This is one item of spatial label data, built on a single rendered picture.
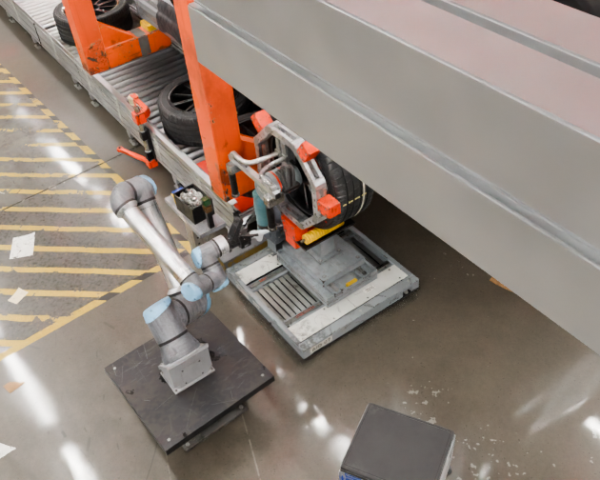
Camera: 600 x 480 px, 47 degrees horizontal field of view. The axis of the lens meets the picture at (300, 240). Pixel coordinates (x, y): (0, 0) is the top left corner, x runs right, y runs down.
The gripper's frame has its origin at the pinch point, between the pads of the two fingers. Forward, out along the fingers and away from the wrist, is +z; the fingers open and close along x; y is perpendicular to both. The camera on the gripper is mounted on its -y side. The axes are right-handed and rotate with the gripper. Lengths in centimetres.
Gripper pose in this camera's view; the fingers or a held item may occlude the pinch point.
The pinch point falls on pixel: (260, 221)
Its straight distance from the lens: 326.7
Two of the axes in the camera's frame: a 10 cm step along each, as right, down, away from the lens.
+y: 0.7, 7.3, 6.8
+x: 5.8, 5.2, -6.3
